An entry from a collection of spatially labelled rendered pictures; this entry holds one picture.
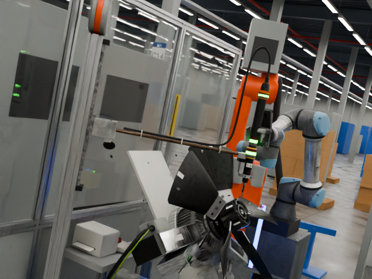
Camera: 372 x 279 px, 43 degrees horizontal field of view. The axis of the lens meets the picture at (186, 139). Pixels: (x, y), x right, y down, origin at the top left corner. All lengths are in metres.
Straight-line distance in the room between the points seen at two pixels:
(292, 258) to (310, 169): 0.49
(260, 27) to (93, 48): 4.24
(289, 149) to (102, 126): 8.43
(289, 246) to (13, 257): 1.41
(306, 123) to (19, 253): 1.50
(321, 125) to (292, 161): 7.65
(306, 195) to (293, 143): 7.52
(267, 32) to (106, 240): 4.29
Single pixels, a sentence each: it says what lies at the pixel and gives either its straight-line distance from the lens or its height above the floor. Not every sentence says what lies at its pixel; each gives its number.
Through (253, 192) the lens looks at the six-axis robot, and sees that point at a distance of 5.93.
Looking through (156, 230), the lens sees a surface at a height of 1.13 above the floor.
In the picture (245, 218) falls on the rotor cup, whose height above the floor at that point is 1.20.
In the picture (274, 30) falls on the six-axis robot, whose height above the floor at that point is 2.66.
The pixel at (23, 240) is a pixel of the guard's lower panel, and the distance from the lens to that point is 2.08.
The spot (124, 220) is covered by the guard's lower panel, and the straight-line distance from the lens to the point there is 2.61.
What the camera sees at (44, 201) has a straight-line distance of 2.09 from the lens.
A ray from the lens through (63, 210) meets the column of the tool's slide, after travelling 1.98.
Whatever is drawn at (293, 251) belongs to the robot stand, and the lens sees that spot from 2.64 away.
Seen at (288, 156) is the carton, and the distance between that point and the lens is 10.14.
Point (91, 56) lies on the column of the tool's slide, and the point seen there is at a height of 1.71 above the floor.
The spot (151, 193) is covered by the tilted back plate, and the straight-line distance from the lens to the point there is 1.97.
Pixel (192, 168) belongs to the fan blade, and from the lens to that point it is 1.77.
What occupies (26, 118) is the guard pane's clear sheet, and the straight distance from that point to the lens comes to 1.92.
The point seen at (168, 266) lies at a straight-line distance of 1.78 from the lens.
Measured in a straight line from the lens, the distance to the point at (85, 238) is 2.19.
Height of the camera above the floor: 1.62
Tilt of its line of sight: 5 degrees down
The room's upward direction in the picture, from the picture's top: 12 degrees clockwise
